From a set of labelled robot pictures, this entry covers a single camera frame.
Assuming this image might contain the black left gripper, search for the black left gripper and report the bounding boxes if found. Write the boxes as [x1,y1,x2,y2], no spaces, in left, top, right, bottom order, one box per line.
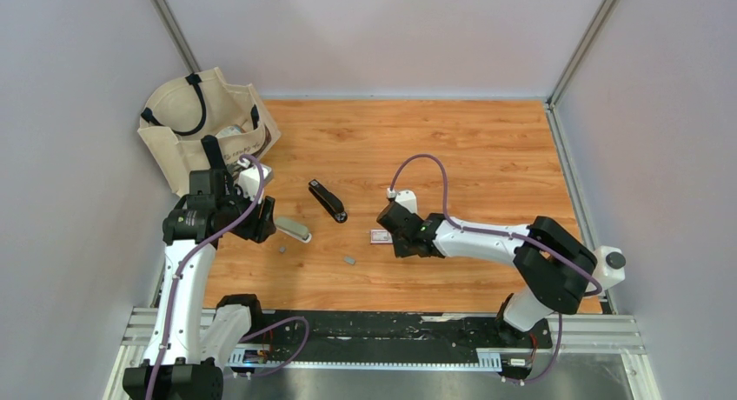
[216,184,276,244]

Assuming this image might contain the black large stapler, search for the black large stapler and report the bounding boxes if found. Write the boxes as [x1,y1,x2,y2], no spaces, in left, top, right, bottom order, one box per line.
[308,179,348,223]

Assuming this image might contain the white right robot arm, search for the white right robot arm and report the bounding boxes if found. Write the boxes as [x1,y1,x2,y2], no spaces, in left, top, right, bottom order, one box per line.
[377,202,602,347]

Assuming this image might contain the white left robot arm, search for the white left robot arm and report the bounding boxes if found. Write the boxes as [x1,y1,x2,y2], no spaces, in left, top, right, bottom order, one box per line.
[122,164,276,399]

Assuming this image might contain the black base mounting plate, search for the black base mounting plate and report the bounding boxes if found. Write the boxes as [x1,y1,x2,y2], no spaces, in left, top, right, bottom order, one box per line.
[227,310,556,379]

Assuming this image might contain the beige canvas tote bag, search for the beige canvas tote bag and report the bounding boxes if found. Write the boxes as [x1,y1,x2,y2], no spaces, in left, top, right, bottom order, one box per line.
[137,67,282,197]

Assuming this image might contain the white box with black knob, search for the white box with black knob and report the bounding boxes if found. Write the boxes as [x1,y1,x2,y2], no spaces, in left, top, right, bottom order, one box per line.
[585,245,627,297]

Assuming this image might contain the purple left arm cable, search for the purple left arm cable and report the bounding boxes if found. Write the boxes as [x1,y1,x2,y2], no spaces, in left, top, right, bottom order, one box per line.
[143,153,310,400]

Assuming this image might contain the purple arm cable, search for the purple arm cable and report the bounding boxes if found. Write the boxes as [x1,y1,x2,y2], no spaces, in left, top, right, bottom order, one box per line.
[388,154,603,386]
[143,153,310,400]

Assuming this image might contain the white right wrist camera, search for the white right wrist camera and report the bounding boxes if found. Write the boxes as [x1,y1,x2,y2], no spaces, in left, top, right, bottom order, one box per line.
[386,188,418,214]

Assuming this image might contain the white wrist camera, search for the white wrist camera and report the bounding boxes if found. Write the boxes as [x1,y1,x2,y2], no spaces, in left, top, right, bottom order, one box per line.
[386,188,418,214]
[236,156,274,203]

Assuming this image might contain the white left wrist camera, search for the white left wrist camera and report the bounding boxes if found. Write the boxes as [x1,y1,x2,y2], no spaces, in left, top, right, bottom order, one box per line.
[236,156,274,203]

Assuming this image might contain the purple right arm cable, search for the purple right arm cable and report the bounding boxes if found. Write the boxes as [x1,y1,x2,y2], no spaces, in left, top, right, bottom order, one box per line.
[388,154,603,386]

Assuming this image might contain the aluminium frame rail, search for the aluminium frame rail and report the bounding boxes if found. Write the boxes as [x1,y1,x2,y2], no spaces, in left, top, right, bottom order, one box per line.
[123,306,646,372]

